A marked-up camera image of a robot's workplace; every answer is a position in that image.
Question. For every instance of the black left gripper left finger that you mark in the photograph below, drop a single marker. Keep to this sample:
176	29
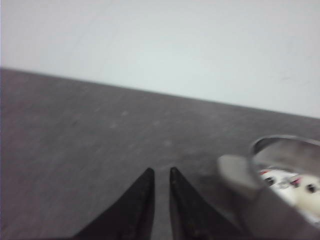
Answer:
131	217

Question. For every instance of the stainless steel steamer pot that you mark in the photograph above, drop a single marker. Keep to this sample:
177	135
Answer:
264	212

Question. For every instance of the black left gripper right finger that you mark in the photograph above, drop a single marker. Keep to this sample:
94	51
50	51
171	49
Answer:
192	218

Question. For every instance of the panda bun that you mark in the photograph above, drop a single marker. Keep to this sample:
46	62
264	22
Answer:
307	194
278	180

